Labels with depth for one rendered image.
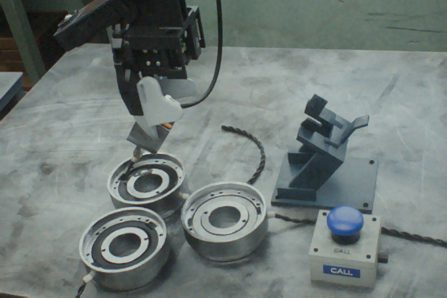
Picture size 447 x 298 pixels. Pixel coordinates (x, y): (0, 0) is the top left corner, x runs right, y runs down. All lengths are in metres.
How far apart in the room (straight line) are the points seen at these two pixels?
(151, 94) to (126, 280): 0.21
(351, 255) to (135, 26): 0.34
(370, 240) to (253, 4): 1.82
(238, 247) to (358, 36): 1.76
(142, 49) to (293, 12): 1.78
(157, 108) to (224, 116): 0.29
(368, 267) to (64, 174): 0.47
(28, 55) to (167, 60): 1.65
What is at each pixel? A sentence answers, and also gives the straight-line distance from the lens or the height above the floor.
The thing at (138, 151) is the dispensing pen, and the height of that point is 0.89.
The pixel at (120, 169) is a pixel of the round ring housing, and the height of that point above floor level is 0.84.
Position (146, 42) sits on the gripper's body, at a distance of 0.67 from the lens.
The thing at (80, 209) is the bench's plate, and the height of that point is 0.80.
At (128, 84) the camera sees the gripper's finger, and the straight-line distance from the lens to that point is 0.69.
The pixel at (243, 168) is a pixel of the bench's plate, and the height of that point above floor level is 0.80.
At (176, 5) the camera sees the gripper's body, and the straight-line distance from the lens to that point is 0.65.
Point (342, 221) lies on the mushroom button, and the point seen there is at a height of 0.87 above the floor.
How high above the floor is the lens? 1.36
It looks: 36 degrees down
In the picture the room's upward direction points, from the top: 10 degrees counter-clockwise
